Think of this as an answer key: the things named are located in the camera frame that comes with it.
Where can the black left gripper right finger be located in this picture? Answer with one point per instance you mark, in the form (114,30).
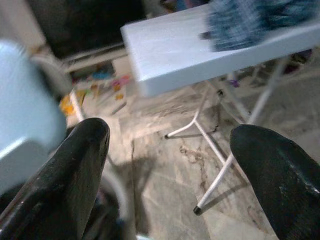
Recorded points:
(282,187)

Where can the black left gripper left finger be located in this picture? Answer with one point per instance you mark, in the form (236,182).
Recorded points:
(62,187)

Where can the blue plaid shirt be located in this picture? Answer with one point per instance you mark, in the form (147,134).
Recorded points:
(250,25)

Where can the white laundry basket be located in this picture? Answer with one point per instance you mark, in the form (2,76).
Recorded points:
(125,197)

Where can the yellow patterned play cushion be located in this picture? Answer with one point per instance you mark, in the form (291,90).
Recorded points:
(67,106)

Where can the white television stand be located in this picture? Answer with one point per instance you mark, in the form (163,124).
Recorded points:
(95,62)

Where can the black flat television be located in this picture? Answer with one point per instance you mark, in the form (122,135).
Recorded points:
(87,25)

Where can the white folding table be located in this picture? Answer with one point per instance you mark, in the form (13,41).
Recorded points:
(170,50)

